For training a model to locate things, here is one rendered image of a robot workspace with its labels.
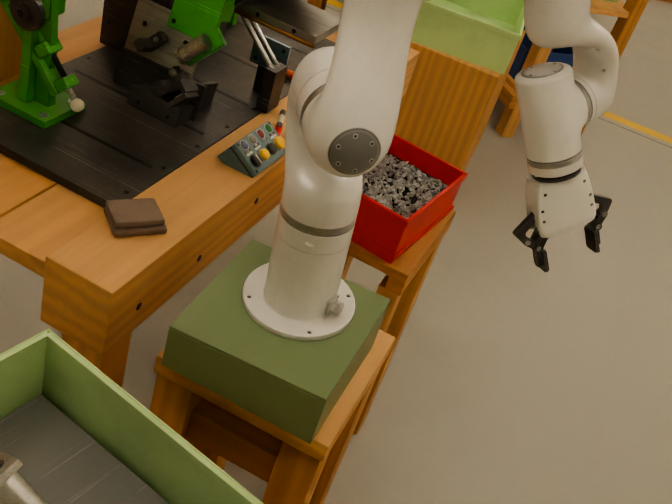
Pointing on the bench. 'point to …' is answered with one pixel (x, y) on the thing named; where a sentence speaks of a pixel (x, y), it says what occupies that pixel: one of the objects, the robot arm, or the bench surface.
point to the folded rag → (134, 217)
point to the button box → (233, 157)
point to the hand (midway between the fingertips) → (567, 254)
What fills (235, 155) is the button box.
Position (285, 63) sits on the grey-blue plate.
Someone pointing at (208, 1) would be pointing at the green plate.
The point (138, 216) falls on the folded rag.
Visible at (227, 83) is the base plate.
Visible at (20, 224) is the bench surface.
